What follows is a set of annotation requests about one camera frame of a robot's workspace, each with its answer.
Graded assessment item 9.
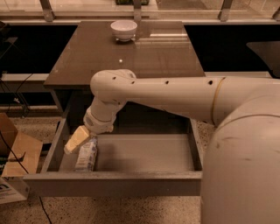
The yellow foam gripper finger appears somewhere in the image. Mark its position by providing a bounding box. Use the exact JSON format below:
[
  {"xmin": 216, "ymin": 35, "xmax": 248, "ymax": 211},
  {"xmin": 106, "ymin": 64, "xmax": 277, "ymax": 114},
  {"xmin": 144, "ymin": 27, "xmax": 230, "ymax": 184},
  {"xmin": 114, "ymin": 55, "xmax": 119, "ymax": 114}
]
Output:
[{"xmin": 64, "ymin": 125, "xmax": 89, "ymax": 154}]

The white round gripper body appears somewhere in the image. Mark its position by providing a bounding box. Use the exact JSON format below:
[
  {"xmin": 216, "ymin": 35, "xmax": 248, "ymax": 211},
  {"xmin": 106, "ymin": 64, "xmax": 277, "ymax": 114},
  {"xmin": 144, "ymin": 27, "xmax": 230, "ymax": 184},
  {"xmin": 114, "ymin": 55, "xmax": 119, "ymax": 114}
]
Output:
[{"xmin": 83, "ymin": 97, "xmax": 126, "ymax": 135}]

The blue-label plastic bottle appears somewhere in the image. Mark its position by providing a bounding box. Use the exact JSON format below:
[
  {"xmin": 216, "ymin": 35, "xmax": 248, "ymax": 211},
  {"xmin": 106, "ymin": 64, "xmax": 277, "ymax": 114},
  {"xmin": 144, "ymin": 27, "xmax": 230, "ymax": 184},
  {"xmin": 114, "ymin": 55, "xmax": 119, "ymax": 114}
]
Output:
[{"xmin": 74, "ymin": 137, "xmax": 98, "ymax": 172}]

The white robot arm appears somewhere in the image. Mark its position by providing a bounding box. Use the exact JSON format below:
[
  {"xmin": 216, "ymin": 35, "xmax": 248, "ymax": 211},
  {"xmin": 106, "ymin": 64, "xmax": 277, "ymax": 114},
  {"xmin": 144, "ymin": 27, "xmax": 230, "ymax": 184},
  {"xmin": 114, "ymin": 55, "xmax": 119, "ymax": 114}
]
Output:
[{"xmin": 65, "ymin": 69, "xmax": 280, "ymax": 224}]

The open grey top drawer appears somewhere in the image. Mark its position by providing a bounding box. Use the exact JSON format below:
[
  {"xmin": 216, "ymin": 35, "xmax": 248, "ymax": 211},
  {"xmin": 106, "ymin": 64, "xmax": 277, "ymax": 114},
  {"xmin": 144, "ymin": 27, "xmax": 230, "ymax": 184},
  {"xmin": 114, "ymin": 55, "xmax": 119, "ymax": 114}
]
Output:
[{"xmin": 24, "ymin": 112, "xmax": 202, "ymax": 198}]

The grey cabinet with glossy top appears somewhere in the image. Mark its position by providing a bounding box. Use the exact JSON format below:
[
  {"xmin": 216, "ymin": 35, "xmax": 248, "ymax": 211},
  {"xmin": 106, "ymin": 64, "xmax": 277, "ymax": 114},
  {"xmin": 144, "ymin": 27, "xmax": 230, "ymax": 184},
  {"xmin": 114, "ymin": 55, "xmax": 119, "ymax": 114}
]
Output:
[{"xmin": 45, "ymin": 21, "xmax": 211, "ymax": 131}]

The brown cardboard box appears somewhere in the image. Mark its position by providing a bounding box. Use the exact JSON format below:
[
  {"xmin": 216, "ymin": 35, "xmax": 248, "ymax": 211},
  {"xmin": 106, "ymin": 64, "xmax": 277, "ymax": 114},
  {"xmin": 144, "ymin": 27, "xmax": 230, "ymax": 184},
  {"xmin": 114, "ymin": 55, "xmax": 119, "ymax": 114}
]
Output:
[{"xmin": 0, "ymin": 113, "xmax": 43, "ymax": 178}]

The white ceramic bowl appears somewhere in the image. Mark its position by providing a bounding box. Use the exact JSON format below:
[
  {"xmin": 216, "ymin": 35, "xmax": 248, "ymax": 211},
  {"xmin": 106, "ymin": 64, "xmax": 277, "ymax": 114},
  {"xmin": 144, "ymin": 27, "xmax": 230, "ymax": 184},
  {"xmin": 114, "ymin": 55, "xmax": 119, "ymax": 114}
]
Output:
[{"xmin": 110, "ymin": 20, "xmax": 137, "ymax": 42}]

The long white window bench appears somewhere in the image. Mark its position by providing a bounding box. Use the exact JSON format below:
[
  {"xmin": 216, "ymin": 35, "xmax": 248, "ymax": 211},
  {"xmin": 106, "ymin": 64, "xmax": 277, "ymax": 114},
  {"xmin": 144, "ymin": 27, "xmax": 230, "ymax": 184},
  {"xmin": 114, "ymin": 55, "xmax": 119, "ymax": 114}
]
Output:
[{"xmin": 1, "ymin": 71, "xmax": 271, "ymax": 93}]

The white printed box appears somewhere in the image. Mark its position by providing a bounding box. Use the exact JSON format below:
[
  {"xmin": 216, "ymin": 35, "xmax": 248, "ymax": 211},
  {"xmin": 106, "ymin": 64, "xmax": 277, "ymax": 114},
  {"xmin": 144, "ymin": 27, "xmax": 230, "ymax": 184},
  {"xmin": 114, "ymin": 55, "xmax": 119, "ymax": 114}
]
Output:
[{"xmin": 0, "ymin": 177, "xmax": 30, "ymax": 204}]

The black floor cable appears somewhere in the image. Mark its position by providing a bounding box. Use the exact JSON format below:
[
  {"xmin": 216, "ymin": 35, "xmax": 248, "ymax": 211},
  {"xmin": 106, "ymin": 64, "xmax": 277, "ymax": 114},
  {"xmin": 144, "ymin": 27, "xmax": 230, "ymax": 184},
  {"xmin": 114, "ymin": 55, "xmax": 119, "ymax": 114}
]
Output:
[{"xmin": 0, "ymin": 129, "xmax": 53, "ymax": 224}]

